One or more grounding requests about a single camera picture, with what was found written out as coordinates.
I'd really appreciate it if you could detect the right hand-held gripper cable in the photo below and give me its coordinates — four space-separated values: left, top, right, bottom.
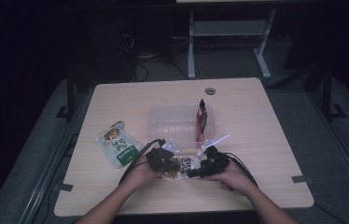
220 151 259 188

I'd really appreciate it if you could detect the dark cabinet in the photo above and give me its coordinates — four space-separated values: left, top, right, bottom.
69 18 137 88

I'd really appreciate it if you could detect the black floor cable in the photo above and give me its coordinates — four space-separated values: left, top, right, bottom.
132 59 189 82

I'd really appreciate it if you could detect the person's left hand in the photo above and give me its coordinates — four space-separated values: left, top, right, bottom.
122 157 164 191

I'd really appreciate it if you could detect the white metal desk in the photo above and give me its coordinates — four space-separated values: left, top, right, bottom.
175 0 304 80

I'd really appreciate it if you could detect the red pouch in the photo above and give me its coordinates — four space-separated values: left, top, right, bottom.
195 98 208 147

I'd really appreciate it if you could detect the green pouch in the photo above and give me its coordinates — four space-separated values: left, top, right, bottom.
94 120 143 171

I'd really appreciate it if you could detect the person's right hand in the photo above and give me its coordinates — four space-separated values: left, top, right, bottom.
208 161 257 196

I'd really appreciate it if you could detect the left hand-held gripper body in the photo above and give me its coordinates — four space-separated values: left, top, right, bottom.
146 138 180 172

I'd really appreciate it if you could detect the clear plastic container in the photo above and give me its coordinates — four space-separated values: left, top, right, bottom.
147 105 216 148

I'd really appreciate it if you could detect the black metal stand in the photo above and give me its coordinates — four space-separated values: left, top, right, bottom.
321 66 348 120
55 71 77 120

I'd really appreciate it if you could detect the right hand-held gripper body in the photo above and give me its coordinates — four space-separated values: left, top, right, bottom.
201 133 230 175

